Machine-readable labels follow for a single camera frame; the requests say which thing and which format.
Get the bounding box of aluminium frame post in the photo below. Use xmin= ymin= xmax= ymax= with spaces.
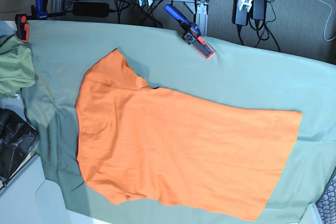
xmin=184 ymin=0 xmax=211 ymax=36

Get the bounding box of black power brick left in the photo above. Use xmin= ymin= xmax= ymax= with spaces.
xmin=72 ymin=2 xmax=110 ymax=17

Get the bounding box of orange T-shirt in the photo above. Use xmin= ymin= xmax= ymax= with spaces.
xmin=76 ymin=50 xmax=302 ymax=221

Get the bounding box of green table cloth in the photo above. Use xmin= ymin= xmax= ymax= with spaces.
xmin=21 ymin=20 xmax=335 ymax=223

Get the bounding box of blue clamp centre edge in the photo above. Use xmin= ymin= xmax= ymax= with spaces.
xmin=164 ymin=4 xmax=215 ymax=59

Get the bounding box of black power adapter left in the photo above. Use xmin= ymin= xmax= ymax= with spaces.
xmin=232 ymin=0 xmax=248 ymax=26

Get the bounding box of patterned mesh chair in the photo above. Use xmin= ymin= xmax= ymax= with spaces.
xmin=316 ymin=170 xmax=336 ymax=224

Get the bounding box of black plastic bag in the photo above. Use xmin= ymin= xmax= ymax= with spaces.
xmin=1 ymin=109 xmax=38 ymax=187

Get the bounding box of olive green shirt pile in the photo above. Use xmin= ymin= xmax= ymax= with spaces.
xmin=1 ymin=35 xmax=35 ymax=99

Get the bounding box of blue clamp edge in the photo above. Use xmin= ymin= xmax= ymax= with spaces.
xmin=164 ymin=4 xmax=215 ymax=59
xmin=15 ymin=0 xmax=66 ymax=42

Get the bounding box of black power adapter right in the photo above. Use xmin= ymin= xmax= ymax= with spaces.
xmin=251 ymin=0 xmax=267 ymax=21

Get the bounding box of blue clamp left edge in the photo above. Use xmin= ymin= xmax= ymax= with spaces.
xmin=15 ymin=0 xmax=66 ymax=42

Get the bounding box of black power adapter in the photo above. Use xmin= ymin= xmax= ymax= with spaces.
xmin=251 ymin=0 xmax=267 ymax=21
xmin=232 ymin=0 xmax=248 ymax=26

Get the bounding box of white cable on carpet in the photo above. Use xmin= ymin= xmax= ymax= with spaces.
xmin=300 ymin=0 xmax=336 ymax=41

